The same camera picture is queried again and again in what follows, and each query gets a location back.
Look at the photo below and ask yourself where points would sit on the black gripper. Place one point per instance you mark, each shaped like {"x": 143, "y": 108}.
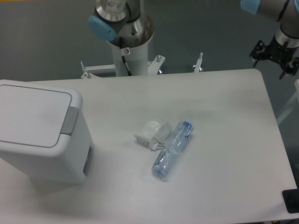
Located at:
{"x": 281, "y": 53}

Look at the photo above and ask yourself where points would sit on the white push-button trash can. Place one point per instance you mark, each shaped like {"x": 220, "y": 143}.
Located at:
{"x": 68, "y": 160}

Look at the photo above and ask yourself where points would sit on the crushed clear plastic water bottle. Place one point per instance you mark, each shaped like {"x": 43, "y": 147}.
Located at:
{"x": 172, "y": 149}

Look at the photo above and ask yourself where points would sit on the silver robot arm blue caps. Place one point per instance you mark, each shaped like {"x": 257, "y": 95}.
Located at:
{"x": 122, "y": 24}

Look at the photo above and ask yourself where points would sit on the white trash can lid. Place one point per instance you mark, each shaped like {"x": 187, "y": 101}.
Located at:
{"x": 30, "y": 116}

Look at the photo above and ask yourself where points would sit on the white frame at right edge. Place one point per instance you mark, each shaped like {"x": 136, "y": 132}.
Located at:
{"x": 289, "y": 105}

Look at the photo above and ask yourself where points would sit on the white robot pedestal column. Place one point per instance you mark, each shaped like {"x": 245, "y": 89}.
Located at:
{"x": 130, "y": 48}

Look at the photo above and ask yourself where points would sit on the crumpled white paper wrapper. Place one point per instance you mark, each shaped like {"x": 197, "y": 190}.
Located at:
{"x": 154, "y": 134}

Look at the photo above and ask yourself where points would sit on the black device at table corner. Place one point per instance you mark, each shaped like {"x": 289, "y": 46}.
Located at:
{"x": 291, "y": 199}

